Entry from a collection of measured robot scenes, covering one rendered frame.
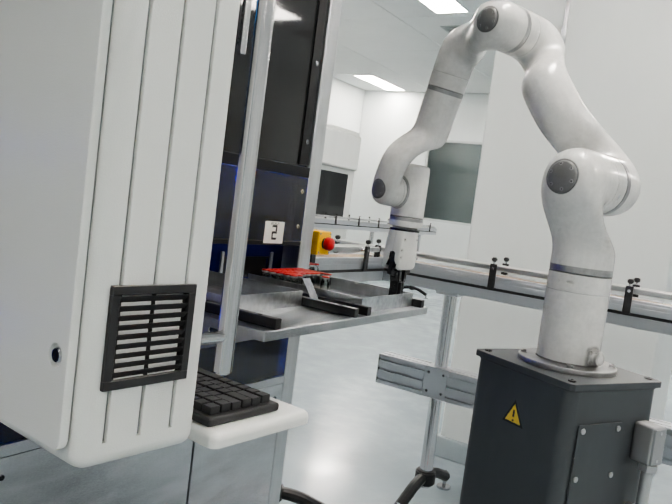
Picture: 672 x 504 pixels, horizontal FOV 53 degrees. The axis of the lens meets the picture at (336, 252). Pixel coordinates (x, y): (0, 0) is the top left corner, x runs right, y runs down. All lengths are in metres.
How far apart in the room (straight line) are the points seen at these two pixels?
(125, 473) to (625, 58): 2.45
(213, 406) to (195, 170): 0.33
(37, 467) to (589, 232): 1.15
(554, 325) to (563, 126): 0.40
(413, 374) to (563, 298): 1.38
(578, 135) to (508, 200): 1.69
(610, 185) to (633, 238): 1.66
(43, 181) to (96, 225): 0.09
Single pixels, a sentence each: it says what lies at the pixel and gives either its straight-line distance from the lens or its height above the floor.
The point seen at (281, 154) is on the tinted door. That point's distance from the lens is 1.86.
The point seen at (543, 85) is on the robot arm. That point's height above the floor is 1.41.
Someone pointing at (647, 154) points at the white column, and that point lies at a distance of 3.04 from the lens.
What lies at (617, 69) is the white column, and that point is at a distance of 3.12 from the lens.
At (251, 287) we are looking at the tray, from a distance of 1.63.
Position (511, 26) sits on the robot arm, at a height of 1.53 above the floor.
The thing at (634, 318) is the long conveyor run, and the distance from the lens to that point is 2.40.
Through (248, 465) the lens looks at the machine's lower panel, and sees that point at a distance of 2.01.
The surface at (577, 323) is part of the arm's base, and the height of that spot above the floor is 0.95.
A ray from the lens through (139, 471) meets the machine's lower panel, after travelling 1.69.
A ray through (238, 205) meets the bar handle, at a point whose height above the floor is 1.10.
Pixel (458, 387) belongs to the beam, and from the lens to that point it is 2.62.
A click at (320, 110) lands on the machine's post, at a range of 1.99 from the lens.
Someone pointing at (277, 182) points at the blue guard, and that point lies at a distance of 1.84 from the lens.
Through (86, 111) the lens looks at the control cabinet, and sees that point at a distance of 0.76.
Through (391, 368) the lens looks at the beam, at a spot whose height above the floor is 0.50.
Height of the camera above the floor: 1.12
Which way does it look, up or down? 4 degrees down
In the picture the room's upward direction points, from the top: 7 degrees clockwise
